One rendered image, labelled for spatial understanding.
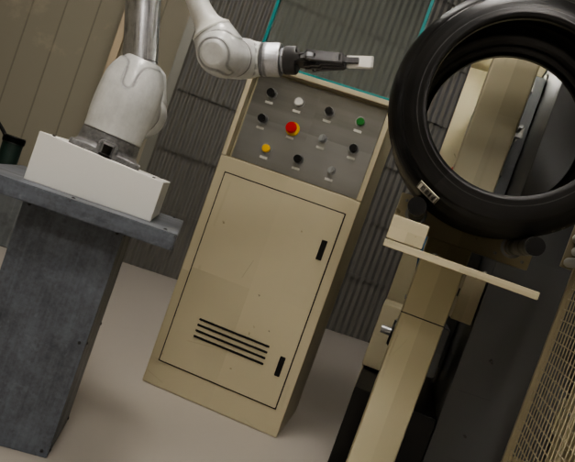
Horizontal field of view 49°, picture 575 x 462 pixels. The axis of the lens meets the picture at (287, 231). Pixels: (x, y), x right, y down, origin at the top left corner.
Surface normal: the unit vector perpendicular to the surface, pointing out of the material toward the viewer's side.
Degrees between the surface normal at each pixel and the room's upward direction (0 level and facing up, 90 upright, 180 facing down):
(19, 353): 90
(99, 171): 90
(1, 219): 90
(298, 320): 90
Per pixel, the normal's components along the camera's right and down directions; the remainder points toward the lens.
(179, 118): 0.13, 0.08
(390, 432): -0.19, -0.04
